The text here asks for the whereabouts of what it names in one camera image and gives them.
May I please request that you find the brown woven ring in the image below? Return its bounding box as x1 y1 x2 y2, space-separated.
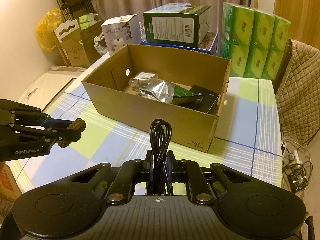
56 117 87 149

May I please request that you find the black cable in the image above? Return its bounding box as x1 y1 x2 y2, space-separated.
147 119 175 197

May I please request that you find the brown cardboard box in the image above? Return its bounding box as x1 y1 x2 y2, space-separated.
82 44 231 152

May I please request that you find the black box in carton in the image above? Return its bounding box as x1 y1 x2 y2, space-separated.
172 84 220 114

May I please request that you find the checkered tablecloth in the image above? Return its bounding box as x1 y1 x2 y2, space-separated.
7 52 284 196

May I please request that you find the cardboard box at left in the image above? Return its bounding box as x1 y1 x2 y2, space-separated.
54 20 103 68

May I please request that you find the silver foil bag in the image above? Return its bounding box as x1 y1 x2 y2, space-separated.
138 80 205 104

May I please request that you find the white plastic trash bag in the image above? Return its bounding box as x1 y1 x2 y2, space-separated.
94 32 108 56

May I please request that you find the foil wrapped white packet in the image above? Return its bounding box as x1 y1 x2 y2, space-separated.
129 72 158 92

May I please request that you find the yellow plastic bag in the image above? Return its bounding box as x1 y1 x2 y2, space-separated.
35 8 63 52

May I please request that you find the white power strip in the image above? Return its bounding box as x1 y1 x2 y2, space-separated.
289 150 301 166

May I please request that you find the white humidifier box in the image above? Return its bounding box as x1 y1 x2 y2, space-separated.
101 14 142 56

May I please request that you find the small fan device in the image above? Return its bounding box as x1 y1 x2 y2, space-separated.
287 168 308 193

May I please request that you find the black folded rack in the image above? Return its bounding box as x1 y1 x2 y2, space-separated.
56 0 96 21

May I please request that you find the blue flat box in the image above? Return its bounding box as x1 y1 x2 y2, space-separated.
140 32 220 55

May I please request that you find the quilted beige chair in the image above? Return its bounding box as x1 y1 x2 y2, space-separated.
274 39 319 144

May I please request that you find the green printed carton box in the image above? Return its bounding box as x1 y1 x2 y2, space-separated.
143 3 211 48

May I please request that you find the green tissue pack bundle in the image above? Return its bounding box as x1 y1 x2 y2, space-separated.
220 2 291 80

